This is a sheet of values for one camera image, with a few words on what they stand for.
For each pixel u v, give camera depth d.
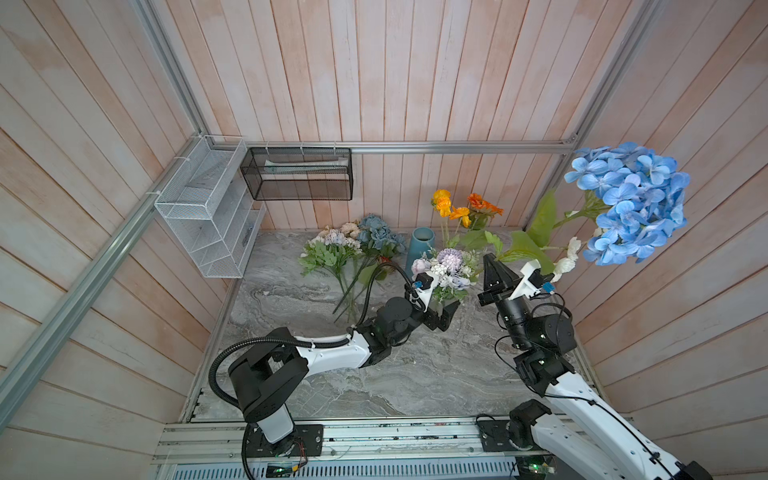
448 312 0.68
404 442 0.74
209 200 0.78
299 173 1.07
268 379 0.44
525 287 0.55
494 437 0.73
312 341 0.49
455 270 0.71
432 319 0.68
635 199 0.36
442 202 0.69
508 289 0.59
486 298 0.61
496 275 0.60
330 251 1.02
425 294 0.65
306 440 0.73
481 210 0.70
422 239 0.90
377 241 1.07
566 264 0.58
